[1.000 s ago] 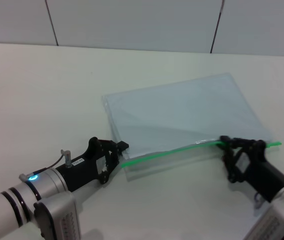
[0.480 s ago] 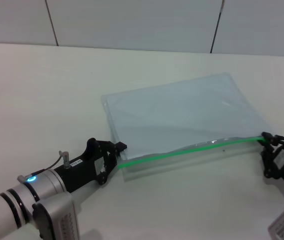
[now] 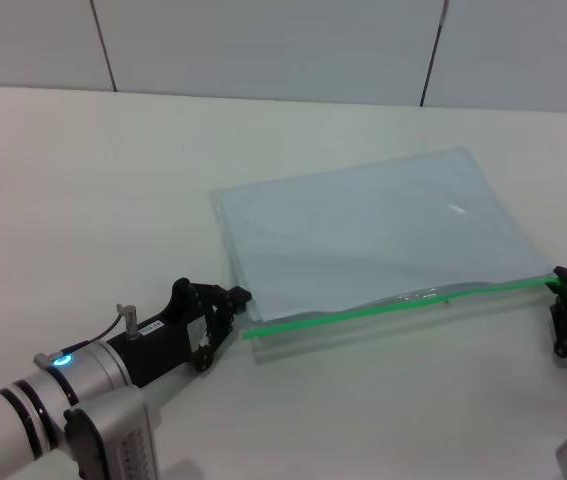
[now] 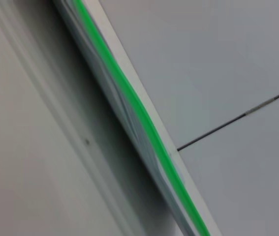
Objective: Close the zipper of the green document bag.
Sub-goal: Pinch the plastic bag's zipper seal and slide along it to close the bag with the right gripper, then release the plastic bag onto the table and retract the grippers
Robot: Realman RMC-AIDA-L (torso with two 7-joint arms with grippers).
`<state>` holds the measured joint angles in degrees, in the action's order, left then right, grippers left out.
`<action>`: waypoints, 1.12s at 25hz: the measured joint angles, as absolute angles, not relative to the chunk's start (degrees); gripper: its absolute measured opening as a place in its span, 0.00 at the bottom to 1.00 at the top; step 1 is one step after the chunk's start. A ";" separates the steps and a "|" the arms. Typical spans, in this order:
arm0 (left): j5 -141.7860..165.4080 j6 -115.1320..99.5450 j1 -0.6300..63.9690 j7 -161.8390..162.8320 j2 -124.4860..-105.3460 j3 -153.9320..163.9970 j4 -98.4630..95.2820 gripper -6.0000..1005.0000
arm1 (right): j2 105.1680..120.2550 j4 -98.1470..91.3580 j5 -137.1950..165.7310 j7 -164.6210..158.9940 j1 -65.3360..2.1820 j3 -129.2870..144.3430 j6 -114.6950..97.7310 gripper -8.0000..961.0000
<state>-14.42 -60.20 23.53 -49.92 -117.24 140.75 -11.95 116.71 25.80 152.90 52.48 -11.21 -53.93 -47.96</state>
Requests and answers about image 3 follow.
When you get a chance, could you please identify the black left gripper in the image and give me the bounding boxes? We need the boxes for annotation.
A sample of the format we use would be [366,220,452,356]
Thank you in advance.
[107,277,253,389]

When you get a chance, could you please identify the transparent document bag green zip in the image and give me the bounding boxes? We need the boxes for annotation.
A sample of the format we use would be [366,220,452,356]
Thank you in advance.
[211,145,564,365]

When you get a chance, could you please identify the grey left arm cable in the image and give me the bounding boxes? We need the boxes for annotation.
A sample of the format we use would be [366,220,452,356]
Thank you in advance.
[60,324,130,353]

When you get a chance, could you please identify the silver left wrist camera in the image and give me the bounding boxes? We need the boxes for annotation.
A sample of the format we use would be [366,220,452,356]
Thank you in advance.
[62,387,165,480]

